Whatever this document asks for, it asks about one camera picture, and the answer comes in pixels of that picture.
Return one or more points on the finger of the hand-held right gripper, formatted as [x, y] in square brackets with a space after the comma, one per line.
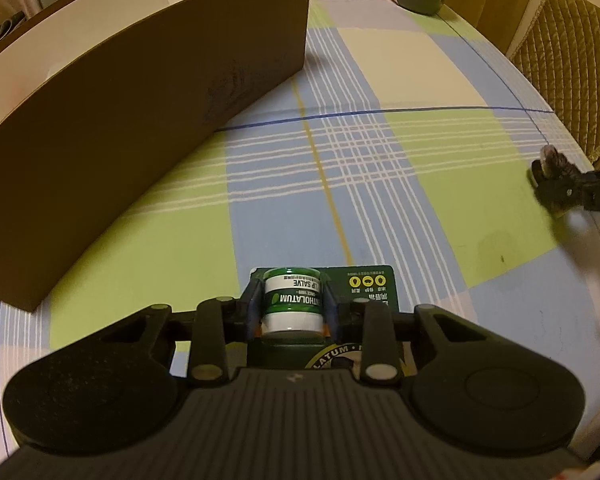
[557, 192]

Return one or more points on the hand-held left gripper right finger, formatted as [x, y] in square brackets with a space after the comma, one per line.
[331, 312]

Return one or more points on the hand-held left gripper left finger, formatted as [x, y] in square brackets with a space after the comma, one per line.
[254, 312]

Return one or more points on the green lip salve card pack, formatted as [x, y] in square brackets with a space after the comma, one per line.
[290, 300]

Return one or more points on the large brown cardboard box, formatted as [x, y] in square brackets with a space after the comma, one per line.
[130, 135]

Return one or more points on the quilted chair cushion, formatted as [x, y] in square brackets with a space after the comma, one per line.
[575, 70]

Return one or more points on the black white striped bag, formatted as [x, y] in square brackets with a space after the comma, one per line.
[10, 27]

